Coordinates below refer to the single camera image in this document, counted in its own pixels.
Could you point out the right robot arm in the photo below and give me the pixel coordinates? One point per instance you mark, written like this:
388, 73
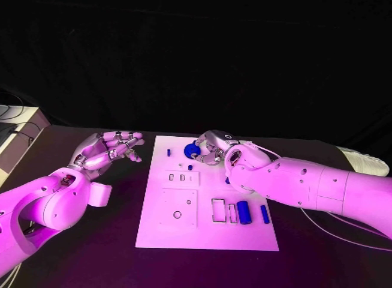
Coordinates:
313, 186

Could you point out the white ribbed cloth bundle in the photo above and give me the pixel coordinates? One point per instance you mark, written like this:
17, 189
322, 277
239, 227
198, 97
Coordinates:
366, 163

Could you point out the white task board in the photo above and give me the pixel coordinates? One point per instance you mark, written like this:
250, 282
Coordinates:
202, 198

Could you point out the thick blue cylinder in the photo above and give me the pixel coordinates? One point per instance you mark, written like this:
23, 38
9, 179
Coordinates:
244, 212

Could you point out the white desk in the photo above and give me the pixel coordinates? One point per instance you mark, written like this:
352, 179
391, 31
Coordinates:
12, 144

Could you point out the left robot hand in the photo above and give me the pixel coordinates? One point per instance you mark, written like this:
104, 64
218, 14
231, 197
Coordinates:
100, 149

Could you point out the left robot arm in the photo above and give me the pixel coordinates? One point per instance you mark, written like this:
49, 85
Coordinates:
38, 202

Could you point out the blue plug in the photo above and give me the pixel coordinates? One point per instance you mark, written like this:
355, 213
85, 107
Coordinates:
226, 180

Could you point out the thin blue cylinder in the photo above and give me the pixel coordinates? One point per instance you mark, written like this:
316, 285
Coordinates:
264, 214

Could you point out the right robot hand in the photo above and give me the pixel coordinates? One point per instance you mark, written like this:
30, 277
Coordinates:
215, 144

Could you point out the blue gear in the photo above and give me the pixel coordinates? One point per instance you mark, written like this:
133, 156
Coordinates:
192, 150

